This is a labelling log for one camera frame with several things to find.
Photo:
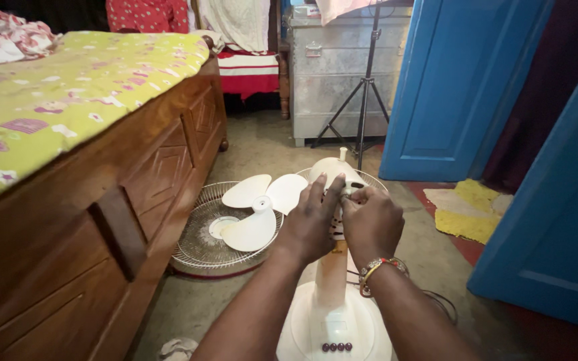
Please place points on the person's left hand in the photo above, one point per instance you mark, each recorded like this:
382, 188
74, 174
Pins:
309, 228

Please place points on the person's right hand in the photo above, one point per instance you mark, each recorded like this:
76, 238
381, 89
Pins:
372, 220

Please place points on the person's right fingers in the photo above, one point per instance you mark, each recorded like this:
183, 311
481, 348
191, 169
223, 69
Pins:
353, 199

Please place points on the cream table fan body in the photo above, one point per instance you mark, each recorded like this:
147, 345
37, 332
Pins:
331, 301

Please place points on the gold beaded bangles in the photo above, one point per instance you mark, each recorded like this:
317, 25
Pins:
377, 268

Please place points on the cream fan blade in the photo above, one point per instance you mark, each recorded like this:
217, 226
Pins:
259, 210

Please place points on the black tripod stand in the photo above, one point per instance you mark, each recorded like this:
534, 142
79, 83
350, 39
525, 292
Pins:
364, 90

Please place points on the yellow white floor mat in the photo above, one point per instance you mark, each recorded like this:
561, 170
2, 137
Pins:
467, 210

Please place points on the grey metal trunk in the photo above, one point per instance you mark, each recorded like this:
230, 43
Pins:
339, 75

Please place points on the blue wooden door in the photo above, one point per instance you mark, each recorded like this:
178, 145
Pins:
449, 90
555, 200

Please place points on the wooden chair with clothes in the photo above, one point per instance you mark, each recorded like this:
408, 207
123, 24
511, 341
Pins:
281, 70

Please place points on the red white striped cloth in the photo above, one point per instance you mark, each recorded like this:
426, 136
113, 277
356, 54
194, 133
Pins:
248, 72

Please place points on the pink cloth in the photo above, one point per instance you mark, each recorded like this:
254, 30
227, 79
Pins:
341, 9

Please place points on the white hanging cloth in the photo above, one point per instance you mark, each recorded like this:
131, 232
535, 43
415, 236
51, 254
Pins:
234, 24

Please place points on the white crumpled cloth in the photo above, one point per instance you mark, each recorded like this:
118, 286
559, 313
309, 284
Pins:
177, 349

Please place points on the wooden bed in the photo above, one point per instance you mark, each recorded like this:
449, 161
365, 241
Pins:
93, 215

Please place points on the red dotted cloth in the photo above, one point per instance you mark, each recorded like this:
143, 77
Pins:
147, 15

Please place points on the green floral bedsheet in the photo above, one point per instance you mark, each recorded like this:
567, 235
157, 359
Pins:
63, 100

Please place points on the pink floral blanket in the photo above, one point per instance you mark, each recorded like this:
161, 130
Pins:
5, 40

